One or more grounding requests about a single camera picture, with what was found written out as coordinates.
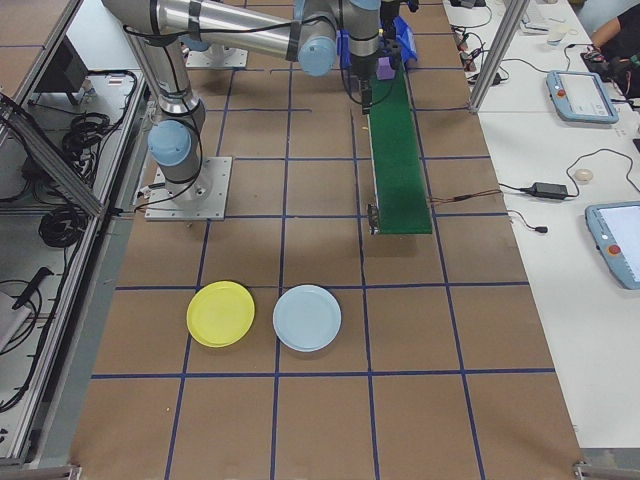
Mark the purple foam block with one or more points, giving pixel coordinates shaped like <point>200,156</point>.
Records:
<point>385,71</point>

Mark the light blue plastic plate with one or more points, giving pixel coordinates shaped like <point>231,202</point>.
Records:
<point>307,317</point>

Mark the yellow plastic plate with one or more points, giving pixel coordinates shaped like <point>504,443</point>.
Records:
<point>220,314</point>

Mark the blue plastic storage bin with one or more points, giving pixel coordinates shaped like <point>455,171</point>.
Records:
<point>409,40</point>

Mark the green conveyor belt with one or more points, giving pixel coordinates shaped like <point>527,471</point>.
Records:
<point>400,175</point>

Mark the white round object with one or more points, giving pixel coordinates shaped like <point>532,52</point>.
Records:
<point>560,34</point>

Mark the grey blue teach pendant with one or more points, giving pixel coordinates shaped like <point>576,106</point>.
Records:
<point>582,97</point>
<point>620,240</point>

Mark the black power adapter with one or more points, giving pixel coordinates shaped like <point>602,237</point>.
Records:
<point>549,189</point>

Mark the black device with red button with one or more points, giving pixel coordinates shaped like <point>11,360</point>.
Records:
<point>612,67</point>

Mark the beige round object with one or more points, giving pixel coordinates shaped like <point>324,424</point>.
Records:
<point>583,174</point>

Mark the person in black shirt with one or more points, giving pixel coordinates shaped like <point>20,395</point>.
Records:
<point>627,20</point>

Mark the black box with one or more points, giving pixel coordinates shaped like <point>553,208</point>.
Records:
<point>62,70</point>

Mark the aluminium profile post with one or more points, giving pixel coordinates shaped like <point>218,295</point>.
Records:
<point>492,55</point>

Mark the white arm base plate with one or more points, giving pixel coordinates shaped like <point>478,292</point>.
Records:
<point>215,200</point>
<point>235,60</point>

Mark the V-shaped metal bar frame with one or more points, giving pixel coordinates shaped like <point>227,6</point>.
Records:
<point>55,162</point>

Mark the aluminium corner rail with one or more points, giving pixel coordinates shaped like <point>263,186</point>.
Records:
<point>45,472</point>
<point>607,468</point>

